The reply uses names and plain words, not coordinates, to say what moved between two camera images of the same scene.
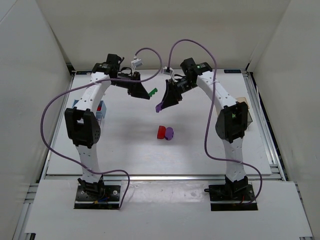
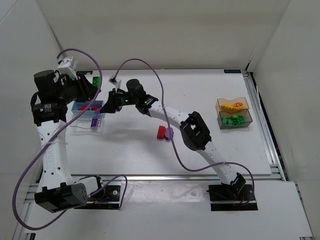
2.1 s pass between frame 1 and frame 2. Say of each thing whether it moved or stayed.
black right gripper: moved
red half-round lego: stayed
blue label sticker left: stayed
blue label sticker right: stayed
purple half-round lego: stayed
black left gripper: moved
